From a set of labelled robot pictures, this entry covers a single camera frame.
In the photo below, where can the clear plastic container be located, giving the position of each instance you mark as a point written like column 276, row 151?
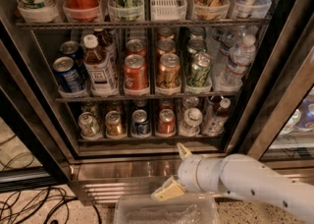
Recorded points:
column 191, row 208

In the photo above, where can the red coke can bottom shelf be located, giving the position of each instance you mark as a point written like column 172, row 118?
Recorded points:
column 166, row 122

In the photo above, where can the blue pepsi can middle shelf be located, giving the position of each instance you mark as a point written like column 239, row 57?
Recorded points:
column 67, row 75

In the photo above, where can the orange can bottom shelf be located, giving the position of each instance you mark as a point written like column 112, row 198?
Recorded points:
column 113, row 123

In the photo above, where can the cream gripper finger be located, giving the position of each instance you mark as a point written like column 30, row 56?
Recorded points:
column 184, row 152
column 170, row 189

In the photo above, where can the blue pepsi can behind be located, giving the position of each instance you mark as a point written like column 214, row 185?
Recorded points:
column 141, row 104

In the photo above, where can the blue pepsi can shelf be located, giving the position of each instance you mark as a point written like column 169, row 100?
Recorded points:
column 67, row 75
column 140, row 123

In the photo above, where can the rear gold can middle shelf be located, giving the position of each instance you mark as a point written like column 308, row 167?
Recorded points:
column 165, row 46

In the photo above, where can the rear coke can middle shelf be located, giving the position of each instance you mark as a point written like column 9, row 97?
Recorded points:
column 136, row 46

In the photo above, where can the rear green can middle shelf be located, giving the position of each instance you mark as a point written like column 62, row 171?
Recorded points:
column 194, row 46

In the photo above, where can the steel fridge bottom grille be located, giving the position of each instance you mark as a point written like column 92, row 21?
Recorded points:
column 105, row 182

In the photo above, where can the clear water bottle bottom shelf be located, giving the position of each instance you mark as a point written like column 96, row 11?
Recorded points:
column 190, row 124

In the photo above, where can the red coke can middle shelf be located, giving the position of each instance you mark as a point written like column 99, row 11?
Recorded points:
column 135, row 71

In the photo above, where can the red coke can shelf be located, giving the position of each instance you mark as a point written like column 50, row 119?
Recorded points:
column 166, row 122
column 135, row 71

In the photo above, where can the fridge glass door right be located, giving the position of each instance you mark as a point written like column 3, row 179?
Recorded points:
column 266, row 124

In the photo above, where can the rear pepsi can middle shelf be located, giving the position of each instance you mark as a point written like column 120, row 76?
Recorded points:
column 72, row 49

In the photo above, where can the tea bottle white cap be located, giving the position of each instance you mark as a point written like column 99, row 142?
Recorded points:
column 98, row 66

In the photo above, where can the tea bottle bottom shelf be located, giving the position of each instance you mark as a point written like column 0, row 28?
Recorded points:
column 216, row 118

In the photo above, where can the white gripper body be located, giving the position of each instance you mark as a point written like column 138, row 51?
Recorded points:
column 188, row 171

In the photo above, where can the green white can bottom shelf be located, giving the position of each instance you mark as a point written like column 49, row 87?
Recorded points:
column 89, row 126

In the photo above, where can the water bottle middle shelf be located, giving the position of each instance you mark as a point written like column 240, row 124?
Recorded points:
column 237, row 60

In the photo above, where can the blue pepsi can bottom shelf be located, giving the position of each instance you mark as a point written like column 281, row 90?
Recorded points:
column 140, row 123

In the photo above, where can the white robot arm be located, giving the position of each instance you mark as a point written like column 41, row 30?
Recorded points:
column 240, row 177

